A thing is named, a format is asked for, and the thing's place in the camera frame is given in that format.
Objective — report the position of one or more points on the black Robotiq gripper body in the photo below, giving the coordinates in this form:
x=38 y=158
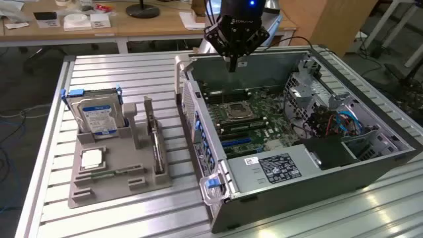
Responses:
x=238 y=24

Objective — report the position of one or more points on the Nvidia graphics card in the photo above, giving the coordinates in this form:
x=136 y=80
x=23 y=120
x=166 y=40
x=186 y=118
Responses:
x=158 y=148

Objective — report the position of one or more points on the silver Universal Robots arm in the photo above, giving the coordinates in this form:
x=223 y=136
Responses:
x=273 y=6

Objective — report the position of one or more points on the white paper stack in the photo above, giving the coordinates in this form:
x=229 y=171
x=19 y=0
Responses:
x=190 y=21

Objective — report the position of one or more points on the brown cardboard box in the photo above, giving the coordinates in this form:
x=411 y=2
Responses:
x=198 y=7

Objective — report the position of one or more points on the wooden desk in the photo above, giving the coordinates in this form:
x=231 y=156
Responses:
x=148 y=27

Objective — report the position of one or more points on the wooden cabinet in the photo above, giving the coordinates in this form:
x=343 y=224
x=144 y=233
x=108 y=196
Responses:
x=337 y=24

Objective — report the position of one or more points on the black round lamp base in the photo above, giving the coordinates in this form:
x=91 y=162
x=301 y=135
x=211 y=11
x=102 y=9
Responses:
x=143 y=11

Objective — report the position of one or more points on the perforated metal drive cage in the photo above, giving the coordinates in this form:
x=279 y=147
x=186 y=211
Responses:
x=303 y=94

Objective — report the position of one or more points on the metal CPU socket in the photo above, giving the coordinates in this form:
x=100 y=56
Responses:
x=238 y=110

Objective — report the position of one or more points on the white labelled box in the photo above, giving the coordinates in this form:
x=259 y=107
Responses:
x=100 y=21

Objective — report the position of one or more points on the black RAM stick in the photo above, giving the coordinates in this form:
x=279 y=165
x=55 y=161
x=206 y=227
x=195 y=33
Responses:
x=243 y=126

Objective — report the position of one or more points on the white box with tape roll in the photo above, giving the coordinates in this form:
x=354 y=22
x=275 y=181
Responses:
x=78 y=22

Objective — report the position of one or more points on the blue expansion slot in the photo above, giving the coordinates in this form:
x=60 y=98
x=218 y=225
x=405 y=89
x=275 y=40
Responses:
x=237 y=141

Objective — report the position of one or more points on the silver chipset heatsink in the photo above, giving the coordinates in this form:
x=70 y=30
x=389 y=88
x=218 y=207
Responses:
x=274 y=145

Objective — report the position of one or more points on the black equipment stand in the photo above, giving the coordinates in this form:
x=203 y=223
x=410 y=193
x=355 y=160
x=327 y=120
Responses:
x=397 y=72

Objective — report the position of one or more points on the hard disk with blue caddy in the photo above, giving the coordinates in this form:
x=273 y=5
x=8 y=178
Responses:
x=95 y=116

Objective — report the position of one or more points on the white box with black lid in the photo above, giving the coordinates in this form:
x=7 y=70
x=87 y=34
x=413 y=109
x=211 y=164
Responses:
x=46 y=19

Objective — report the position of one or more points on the grey plastic parts rack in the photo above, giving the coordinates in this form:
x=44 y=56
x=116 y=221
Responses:
x=126 y=153

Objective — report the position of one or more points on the black chair base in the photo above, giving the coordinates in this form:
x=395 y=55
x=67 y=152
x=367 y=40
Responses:
x=36 y=55

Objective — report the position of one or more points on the metal disk bay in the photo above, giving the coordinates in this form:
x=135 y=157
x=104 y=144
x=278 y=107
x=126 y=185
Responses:
x=374 y=143

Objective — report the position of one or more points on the grey power supply unit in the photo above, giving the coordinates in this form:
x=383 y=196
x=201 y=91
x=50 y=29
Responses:
x=247 y=178

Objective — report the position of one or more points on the blue case latch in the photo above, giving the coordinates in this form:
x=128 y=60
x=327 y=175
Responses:
x=213 y=184

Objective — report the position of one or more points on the white paper label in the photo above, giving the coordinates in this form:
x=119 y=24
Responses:
x=16 y=25

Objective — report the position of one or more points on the silver CPU chip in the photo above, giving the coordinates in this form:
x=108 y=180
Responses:
x=91 y=158

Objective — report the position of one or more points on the green RAM stick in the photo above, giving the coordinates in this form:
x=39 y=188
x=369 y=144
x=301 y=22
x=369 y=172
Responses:
x=106 y=172

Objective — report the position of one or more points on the open dark grey PC case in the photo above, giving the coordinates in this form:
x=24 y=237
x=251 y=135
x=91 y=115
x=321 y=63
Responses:
x=298 y=205

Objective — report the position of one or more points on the white table frame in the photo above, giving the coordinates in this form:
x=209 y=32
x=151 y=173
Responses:
x=414 y=58

